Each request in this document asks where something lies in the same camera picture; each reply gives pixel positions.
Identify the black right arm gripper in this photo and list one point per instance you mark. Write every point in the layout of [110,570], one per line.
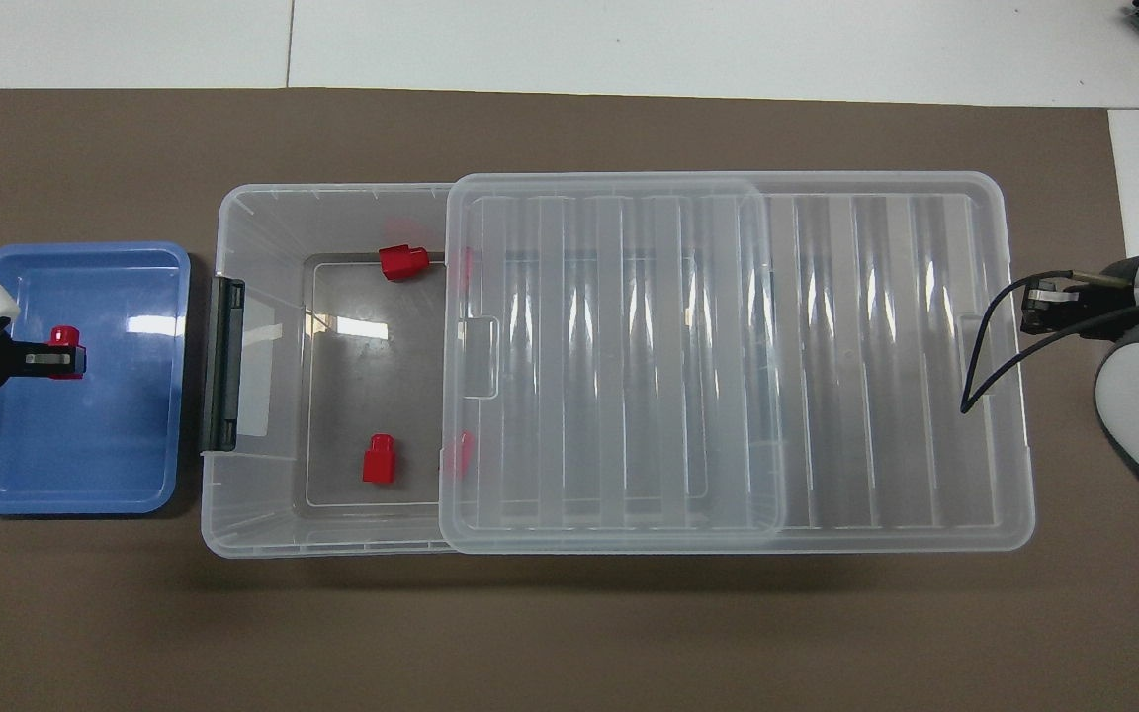
[1108,307]

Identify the clear plastic storage box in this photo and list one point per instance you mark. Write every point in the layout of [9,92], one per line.
[263,227]

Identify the brown table mat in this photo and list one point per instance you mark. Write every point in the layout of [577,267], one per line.
[530,643]

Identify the blue plastic tray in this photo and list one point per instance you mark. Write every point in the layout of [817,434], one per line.
[85,445]

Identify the red plastic block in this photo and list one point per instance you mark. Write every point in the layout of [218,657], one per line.
[62,336]
[378,461]
[462,265]
[399,262]
[458,455]

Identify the clear ribbed plastic lid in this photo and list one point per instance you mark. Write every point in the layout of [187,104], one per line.
[876,396]

